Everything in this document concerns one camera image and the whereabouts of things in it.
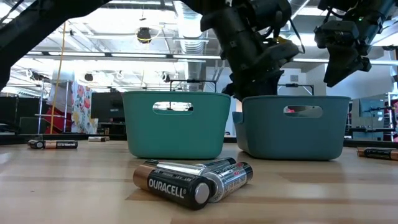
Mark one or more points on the black ceiling dome camera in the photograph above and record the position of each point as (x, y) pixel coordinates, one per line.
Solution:
(144, 35)

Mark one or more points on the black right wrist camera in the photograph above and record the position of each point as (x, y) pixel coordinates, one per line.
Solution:
(337, 32)

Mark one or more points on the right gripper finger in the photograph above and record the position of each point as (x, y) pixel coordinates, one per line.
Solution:
(345, 62)

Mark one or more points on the large silver round duct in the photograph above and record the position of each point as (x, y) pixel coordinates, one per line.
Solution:
(192, 46)

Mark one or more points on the floral pattern banner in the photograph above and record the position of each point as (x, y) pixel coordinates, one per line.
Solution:
(81, 109)

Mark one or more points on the grey background monitor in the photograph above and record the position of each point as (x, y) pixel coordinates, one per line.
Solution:
(371, 107)

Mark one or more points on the grey metal rack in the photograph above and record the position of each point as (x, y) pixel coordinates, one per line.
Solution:
(40, 109)

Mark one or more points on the yellow tag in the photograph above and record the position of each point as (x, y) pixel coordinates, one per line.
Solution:
(281, 40)

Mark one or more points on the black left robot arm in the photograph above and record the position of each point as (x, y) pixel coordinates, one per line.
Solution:
(236, 34)

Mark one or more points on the black computer monitor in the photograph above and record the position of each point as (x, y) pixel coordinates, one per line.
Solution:
(107, 107)

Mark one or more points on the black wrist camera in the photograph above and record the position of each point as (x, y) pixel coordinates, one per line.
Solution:
(337, 32)
(270, 14)

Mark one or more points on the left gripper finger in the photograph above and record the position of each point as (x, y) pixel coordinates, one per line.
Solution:
(258, 85)

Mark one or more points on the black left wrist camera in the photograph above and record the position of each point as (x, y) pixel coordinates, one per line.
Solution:
(270, 14)

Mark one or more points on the black metal rig frame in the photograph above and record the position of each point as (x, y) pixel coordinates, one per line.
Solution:
(295, 85)

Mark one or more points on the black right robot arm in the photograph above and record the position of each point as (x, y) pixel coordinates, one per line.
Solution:
(382, 9)

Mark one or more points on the black aluminium table frame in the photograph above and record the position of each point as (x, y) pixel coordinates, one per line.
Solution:
(18, 139)

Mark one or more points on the long ceiling light strip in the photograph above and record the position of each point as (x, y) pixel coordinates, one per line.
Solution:
(140, 55)

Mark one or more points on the blue grey plastic bin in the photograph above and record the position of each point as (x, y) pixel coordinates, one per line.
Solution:
(295, 137)

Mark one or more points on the teal green plastic bin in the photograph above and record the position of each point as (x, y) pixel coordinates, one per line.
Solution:
(174, 137)

